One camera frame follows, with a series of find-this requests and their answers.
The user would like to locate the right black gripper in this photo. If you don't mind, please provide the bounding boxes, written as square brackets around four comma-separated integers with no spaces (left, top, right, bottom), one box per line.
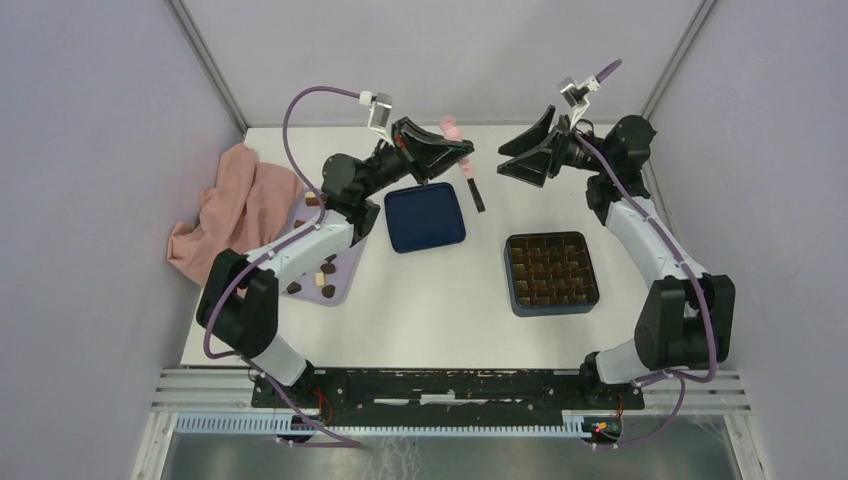
[497,106,612,188]

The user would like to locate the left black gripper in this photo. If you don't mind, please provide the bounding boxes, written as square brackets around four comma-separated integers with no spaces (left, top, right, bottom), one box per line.
[359,117,476,201]

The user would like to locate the pink handled tongs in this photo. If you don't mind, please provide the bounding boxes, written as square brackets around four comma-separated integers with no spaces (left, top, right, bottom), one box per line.
[439,116,486,213]

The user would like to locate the lilac tray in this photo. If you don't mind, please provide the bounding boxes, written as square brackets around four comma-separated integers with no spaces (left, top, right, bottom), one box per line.
[278,190,366,307]

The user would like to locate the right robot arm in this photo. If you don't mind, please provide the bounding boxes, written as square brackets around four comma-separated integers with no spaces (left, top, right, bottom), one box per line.
[497,107,736,408]

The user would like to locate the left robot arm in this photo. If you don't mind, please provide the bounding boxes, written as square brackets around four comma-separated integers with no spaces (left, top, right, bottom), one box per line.
[196,117,475,408]

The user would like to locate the blue chocolate box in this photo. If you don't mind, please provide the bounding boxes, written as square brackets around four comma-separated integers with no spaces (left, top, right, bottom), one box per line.
[503,231,600,318]

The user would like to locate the dark blue box lid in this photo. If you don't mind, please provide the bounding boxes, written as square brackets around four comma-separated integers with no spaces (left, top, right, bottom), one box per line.
[384,182,466,254]

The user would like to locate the pink cloth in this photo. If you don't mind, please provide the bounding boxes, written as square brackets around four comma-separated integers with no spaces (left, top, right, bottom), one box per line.
[166,143,304,287]

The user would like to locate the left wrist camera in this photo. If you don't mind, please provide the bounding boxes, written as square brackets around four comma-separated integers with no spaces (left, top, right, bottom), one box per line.
[359,90,393,142]

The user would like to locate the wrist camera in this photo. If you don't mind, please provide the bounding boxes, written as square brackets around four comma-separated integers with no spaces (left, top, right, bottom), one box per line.
[558,76,600,127]
[359,90,393,142]

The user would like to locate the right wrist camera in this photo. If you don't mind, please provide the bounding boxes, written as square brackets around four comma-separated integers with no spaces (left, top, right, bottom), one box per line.
[558,76,600,127]

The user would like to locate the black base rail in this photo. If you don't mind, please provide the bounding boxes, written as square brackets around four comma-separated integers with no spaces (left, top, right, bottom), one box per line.
[251,368,645,427]

